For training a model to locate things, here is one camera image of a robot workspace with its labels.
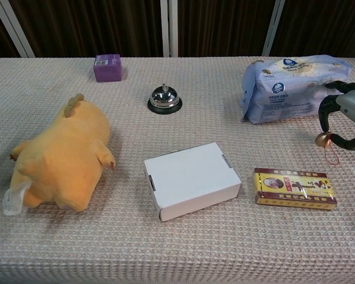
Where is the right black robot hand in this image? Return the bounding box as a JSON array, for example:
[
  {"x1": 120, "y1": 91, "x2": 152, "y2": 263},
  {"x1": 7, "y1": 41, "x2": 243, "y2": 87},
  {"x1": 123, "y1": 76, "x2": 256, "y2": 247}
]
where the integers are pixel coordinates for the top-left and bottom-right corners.
[{"x1": 318, "y1": 80, "x2": 355, "y2": 151}]

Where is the small golden bell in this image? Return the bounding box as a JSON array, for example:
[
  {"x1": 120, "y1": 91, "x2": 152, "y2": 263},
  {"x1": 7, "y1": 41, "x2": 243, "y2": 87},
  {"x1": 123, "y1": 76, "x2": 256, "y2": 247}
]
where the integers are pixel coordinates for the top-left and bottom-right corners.
[{"x1": 315, "y1": 132, "x2": 341, "y2": 166}]

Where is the chrome desk call bell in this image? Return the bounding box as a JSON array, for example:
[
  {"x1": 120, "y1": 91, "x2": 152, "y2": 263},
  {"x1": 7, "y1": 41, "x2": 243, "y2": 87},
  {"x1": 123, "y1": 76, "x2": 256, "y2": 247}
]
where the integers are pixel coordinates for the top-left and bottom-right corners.
[{"x1": 147, "y1": 83, "x2": 185, "y2": 115}]

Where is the blue tissue pack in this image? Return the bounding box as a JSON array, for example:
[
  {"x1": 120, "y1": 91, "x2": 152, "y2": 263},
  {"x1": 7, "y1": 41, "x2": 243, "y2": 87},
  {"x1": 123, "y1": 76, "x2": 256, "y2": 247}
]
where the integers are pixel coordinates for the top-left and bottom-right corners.
[{"x1": 239, "y1": 54, "x2": 353, "y2": 125}]

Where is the yellow and brown packet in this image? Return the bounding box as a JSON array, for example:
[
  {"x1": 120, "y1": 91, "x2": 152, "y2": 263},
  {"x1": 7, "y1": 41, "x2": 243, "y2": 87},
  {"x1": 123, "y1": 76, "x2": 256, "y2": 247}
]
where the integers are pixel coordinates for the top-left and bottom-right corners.
[{"x1": 253, "y1": 167, "x2": 338, "y2": 211}]

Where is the white cardboard box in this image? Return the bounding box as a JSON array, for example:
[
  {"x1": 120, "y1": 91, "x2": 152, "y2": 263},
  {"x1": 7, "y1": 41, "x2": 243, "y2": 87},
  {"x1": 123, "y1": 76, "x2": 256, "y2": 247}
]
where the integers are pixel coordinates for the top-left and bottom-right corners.
[{"x1": 143, "y1": 142, "x2": 243, "y2": 222}]

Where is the pink waffle tablecloth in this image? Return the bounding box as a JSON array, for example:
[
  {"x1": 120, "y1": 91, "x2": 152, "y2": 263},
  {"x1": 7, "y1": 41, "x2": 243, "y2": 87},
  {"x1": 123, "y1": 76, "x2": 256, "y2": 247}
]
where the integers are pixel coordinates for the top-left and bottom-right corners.
[{"x1": 0, "y1": 56, "x2": 355, "y2": 284}]

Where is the purple box with barcode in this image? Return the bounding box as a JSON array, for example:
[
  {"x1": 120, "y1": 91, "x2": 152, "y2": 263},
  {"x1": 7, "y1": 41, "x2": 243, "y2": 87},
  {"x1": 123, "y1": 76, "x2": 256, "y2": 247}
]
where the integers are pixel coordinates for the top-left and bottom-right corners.
[{"x1": 93, "y1": 54, "x2": 124, "y2": 83}]

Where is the dark brown curtain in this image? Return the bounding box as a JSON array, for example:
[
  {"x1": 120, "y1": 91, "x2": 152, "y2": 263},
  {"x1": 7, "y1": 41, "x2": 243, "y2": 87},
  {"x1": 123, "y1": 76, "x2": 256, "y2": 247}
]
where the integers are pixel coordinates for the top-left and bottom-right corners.
[{"x1": 0, "y1": 0, "x2": 355, "y2": 60}]

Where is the yellow plush toy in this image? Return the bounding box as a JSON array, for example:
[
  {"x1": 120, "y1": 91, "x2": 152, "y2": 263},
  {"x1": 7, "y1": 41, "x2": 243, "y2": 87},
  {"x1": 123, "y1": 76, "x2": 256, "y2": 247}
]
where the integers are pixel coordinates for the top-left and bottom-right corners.
[{"x1": 2, "y1": 93, "x2": 117, "y2": 216}]

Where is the white metal frame post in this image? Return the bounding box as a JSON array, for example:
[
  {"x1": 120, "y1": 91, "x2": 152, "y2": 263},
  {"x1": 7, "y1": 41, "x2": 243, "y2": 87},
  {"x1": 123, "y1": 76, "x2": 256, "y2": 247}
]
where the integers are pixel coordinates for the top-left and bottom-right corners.
[
  {"x1": 0, "y1": 0, "x2": 36, "y2": 59},
  {"x1": 262, "y1": 0, "x2": 286, "y2": 57},
  {"x1": 160, "y1": 0, "x2": 179, "y2": 58}
]

